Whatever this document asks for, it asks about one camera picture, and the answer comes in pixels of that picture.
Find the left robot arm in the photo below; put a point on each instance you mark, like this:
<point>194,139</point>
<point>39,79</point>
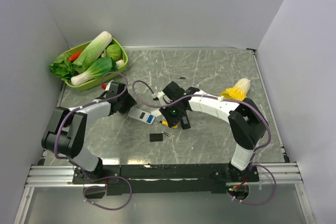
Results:
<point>66,129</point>

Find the green plastic basket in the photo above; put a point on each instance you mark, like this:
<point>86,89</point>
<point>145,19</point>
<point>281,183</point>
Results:
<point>96,82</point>

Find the white red remote control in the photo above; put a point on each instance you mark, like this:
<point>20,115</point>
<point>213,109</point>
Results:
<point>141,116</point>

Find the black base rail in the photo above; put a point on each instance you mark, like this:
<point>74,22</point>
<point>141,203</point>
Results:
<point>165,178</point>

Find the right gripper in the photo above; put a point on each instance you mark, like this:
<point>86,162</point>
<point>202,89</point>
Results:
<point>171,120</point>

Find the red chili pepper toy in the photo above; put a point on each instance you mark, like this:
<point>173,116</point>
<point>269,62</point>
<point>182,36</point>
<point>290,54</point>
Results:
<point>74,56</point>

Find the round green cabbage toy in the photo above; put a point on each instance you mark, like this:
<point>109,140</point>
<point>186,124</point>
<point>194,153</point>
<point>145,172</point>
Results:
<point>114,52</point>

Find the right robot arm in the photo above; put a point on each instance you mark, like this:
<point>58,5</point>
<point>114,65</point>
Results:
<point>247,123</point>

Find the bok choy toy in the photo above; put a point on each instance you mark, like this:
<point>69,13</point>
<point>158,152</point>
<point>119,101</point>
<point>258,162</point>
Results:
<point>97,70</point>

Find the black battery cover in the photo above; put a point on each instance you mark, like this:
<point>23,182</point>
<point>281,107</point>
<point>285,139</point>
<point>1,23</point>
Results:
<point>156,137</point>

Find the white battery cover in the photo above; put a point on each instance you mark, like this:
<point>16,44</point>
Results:
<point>156,112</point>

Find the yellow white cabbage toy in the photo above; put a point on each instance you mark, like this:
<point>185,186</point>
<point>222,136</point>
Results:
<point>238,91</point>

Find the green lettuce toy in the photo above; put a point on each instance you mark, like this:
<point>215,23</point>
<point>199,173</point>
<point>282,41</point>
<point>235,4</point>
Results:
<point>62,67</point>

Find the black remote control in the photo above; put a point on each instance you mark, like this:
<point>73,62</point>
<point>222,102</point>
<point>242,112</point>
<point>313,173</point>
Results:
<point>185,123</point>

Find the napa cabbage toy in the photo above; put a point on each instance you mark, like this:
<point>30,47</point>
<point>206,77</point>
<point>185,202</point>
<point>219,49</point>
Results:
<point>91,53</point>

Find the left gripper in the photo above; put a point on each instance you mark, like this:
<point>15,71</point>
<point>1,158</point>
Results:
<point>130,102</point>

